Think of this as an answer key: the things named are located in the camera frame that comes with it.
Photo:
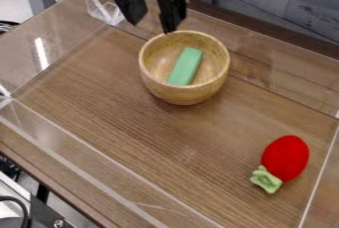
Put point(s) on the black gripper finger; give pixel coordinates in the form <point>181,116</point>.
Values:
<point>173,14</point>
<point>134,9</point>

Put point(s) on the green rectangular block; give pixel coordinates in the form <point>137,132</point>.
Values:
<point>186,66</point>

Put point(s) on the brown wooden bowl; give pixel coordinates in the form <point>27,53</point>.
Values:
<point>158,56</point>

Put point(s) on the red plush strawberry toy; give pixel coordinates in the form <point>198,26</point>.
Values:
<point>284,161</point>

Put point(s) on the black table leg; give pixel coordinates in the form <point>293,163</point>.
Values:
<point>43,193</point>

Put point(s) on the clear acrylic corner bracket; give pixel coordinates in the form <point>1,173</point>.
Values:
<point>105,12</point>

